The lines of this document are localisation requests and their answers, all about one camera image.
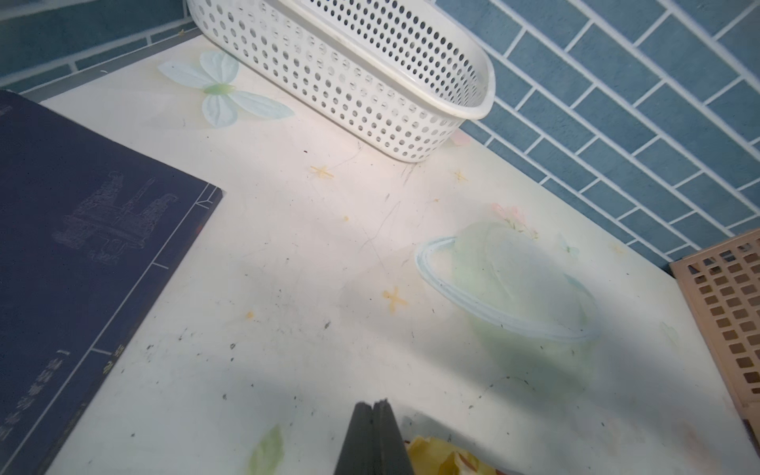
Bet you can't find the white perforated plastic basket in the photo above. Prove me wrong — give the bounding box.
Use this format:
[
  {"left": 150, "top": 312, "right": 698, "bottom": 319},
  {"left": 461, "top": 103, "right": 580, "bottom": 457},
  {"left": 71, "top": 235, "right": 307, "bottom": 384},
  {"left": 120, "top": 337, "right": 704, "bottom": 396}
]
[{"left": 188, "top": 1, "right": 496, "bottom": 163}]

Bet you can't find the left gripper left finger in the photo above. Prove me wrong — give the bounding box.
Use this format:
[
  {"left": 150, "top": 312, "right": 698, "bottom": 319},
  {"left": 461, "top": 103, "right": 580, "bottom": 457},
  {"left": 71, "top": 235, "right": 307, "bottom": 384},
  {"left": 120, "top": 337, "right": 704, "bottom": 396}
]
[{"left": 334, "top": 402, "right": 374, "bottom": 475}]

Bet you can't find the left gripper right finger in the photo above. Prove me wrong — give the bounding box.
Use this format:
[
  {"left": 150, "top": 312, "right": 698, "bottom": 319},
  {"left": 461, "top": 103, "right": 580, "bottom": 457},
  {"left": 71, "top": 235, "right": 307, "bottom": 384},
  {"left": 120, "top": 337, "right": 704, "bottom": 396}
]
[{"left": 372, "top": 400, "right": 414, "bottom": 475}]

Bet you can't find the orange plastic file organizer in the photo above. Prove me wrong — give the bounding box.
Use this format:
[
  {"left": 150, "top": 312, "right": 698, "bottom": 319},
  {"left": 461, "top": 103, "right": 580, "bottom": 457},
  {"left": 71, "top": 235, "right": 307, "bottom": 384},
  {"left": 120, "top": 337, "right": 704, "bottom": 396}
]
[{"left": 670, "top": 230, "right": 760, "bottom": 437}]

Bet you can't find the dark blue book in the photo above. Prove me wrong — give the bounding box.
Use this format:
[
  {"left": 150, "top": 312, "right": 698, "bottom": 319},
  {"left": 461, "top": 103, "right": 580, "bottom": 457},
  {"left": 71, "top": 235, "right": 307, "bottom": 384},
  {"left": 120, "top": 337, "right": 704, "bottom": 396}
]
[{"left": 1, "top": 91, "right": 223, "bottom": 474}]

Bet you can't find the yellow cartoon car pillowcase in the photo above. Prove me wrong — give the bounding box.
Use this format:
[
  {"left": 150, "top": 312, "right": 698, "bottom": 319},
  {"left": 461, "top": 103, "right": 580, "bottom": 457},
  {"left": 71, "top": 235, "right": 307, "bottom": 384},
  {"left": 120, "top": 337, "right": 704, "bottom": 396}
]
[{"left": 405, "top": 437, "right": 504, "bottom": 475}]

